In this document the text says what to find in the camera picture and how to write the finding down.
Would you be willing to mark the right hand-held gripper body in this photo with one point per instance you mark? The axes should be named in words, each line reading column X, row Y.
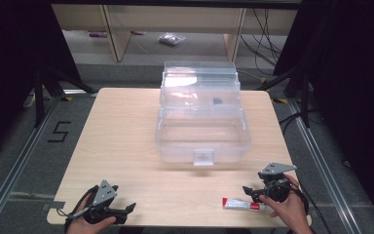
column 276, row 182

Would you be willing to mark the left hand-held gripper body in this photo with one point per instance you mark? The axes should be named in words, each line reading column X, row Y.
column 104, row 193

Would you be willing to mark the red and white tube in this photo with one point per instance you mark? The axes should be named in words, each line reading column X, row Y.
column 240, row 204

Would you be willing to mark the clear plastic storage box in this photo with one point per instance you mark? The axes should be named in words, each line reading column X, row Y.
column 203, row 130

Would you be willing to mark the person's right hand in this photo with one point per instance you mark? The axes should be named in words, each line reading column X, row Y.
column 289, row 211

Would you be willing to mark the person's left hand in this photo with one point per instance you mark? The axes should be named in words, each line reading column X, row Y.
column 84, row 226

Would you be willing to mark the black metal stand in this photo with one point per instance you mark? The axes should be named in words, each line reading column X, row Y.
column 304, row 97
column 39, row 97

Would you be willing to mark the small dark object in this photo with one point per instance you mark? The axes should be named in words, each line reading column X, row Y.
column 217, row 101

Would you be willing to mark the pink object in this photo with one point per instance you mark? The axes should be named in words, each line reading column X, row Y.
column 96, row 33

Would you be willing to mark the clear plastic bag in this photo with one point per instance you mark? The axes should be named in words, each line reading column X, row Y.
column 172, row 39

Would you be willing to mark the aluminium floor rail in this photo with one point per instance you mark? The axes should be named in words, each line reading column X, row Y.
column 16, row 165
column 324, row 175

